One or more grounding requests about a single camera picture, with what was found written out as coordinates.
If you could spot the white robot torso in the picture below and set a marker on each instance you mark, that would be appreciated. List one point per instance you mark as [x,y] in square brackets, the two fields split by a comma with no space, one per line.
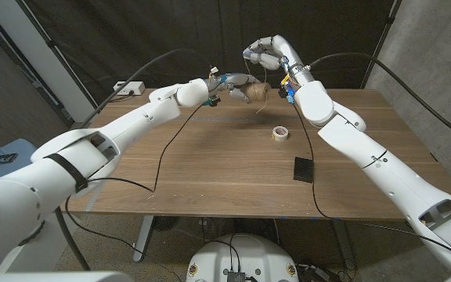
[245,254]

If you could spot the jute twine spool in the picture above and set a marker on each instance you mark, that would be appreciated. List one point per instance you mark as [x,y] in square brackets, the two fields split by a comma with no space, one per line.
[258,92]

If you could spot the jute twine strand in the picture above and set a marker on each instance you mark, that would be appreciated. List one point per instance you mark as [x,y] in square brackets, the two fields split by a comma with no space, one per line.
[265,74]

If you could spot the dark slanted metal pole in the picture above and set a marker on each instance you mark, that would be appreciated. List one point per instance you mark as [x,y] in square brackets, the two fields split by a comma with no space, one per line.
[73,239]

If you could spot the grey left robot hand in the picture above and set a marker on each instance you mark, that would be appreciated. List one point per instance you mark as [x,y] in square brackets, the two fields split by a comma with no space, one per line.
[235,78]

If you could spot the black package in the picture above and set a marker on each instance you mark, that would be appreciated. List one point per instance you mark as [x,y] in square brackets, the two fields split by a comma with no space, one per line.
[304,169]

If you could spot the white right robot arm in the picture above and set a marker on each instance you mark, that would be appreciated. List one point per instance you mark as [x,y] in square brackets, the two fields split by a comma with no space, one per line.
[366,149]

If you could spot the white tape roll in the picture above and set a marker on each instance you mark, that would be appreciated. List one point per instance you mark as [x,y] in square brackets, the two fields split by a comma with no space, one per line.
[276,137]

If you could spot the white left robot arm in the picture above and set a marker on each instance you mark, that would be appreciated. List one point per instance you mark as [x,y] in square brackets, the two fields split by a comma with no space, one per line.
[131,121]

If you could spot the grey metal table leg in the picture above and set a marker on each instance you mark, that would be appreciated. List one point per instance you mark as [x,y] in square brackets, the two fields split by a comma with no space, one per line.
[143,239]
[341,243]

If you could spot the black backdrop stand pole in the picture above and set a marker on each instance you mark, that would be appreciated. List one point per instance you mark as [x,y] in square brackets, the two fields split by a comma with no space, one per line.
[380,41]
[53,45]

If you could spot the dark round ribbed object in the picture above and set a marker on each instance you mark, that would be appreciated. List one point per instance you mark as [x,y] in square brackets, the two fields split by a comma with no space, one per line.
[164,223]

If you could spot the black backdrop curtain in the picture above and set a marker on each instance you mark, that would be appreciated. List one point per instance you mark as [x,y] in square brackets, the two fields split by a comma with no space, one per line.
[151,31]

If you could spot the black patterned phone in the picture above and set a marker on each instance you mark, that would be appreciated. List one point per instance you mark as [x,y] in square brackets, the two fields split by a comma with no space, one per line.
[0,159]

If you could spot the white power strip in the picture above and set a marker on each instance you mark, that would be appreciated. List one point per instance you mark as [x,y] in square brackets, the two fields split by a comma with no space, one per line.
[129,88]

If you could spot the grey tape marking strip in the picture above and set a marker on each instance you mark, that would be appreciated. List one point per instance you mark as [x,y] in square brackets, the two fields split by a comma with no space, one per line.
[94,197]
[229,118]

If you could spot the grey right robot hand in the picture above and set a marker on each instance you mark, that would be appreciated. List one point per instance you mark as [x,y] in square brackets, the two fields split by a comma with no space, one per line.
[278,49]

